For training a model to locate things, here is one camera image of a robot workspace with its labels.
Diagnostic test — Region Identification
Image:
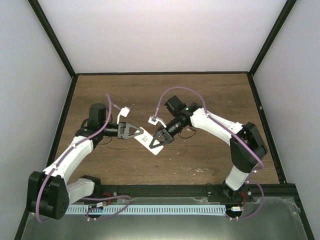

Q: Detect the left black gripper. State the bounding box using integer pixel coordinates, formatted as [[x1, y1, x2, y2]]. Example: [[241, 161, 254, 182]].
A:
[[100, 122, 144, 141]]

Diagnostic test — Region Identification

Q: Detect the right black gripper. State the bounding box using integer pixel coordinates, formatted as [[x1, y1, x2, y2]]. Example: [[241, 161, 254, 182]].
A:
[[150, 118, 188, 147]]

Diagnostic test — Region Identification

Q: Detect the white remote control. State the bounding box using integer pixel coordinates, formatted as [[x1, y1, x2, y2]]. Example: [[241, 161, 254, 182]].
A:
[[133, 127, 164, 156]]

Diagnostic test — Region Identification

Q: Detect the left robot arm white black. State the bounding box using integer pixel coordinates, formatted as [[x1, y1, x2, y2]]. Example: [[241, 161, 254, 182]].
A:
[[26, 103, 144, 223]]

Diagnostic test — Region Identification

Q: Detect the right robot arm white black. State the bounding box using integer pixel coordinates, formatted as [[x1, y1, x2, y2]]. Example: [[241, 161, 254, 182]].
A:
[[149, 95, 268, 202]]

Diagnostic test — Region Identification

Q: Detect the metal front plate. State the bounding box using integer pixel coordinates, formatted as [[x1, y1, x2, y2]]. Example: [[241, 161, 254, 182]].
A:
[[21, 197, 313, 240]]

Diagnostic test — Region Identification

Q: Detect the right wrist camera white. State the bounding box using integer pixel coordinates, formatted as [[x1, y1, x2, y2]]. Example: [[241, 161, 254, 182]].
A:
[[148, 115, 167, 128]]

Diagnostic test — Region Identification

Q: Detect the light blue slotted cable duct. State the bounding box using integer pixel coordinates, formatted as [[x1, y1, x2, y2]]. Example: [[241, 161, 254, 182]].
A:
[[66, 204, 226, 216]]

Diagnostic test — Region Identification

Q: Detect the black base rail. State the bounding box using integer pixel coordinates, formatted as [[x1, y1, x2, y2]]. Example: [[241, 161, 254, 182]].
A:
[[72, 184, 297, 203]]

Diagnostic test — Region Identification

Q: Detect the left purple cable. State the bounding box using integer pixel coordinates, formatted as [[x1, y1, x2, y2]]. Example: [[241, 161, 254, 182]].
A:
[[36, 93, 132, 223]]

